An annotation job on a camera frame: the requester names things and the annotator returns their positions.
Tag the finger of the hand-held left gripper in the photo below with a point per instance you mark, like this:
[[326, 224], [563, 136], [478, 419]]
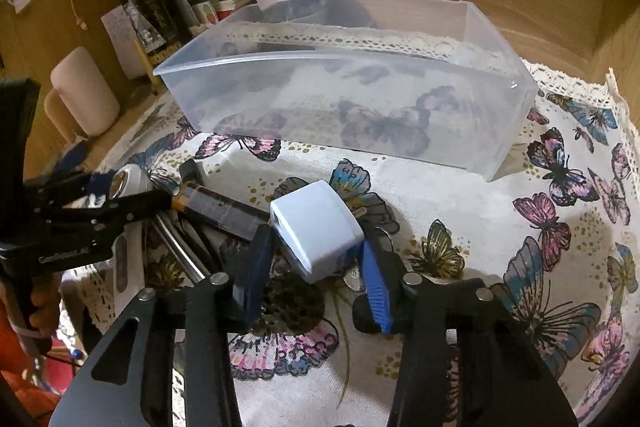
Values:
[[130, 207], [65, 189]]

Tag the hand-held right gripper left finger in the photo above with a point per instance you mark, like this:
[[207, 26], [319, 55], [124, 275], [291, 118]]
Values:
[[254, 267]]

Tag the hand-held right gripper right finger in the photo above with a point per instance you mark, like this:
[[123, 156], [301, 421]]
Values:
[[376, 292]]

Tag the white charger block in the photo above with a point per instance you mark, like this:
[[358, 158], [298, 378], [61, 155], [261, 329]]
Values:
[[320, 227]]

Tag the translucent plastic storage box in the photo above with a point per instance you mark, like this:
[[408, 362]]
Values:
[[350, 72]]

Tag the person's left hand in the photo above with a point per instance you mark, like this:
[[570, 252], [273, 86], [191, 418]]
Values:
[[44, 312]]

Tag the white tube with silver cap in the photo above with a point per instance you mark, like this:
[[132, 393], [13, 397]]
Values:
[[131, 181]]

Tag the beige cylindrical candle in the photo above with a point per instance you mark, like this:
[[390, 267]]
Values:
[[56, 117]]

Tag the metal rods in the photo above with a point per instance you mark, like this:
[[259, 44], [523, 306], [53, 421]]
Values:
[[177, 247]]

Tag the butterfly print tablecloth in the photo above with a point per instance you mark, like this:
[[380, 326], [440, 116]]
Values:
[[450, 207]]

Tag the white printed card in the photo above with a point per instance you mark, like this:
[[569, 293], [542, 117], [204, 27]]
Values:
[[120, 39]]

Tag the orange clothing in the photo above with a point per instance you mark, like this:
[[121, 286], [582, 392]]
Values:
[[22, 377]]

